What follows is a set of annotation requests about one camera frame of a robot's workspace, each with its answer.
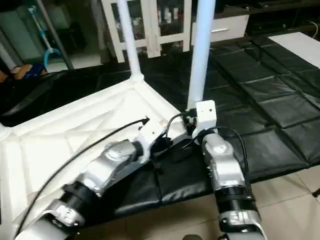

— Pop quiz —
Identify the white plastic table top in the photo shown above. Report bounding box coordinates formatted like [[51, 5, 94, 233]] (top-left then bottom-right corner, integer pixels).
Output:
[[0, 74, 197, 236]]

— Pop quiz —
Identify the black work mat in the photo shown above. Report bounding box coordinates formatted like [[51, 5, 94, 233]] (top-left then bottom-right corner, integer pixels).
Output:
[[0, 32, 320, 218]]

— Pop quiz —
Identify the white drawer unit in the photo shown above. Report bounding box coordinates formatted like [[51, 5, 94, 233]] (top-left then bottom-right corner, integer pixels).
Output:
[[191, 14, 251, 46]]

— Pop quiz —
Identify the white glass-door cabinet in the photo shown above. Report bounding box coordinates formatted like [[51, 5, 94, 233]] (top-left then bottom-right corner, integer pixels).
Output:
[[101, 0, 194, 64]]

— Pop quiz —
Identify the white flat panel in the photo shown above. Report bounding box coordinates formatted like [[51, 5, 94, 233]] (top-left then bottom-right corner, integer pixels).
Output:
[[268, 31, 320, 69]]

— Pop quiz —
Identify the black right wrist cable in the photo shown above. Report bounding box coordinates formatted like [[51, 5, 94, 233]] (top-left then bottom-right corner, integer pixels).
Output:
[[164, 112, 250, 173]]

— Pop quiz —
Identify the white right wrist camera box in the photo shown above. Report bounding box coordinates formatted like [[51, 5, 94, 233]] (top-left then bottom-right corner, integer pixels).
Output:
[[192, 100, 218, 140]]

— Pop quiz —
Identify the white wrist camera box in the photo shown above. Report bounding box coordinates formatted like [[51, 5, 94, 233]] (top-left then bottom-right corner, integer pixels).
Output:
[[135, 119, 168, 164], [192, 100, 218, 140]]

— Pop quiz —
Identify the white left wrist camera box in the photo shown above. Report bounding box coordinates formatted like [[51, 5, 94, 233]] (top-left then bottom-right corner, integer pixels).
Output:
[[135, 119, 168, 164]]

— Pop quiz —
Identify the teal long-handled dustpan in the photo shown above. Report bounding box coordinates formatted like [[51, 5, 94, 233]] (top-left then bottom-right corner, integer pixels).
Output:
[[29, 5, 63, 71]]

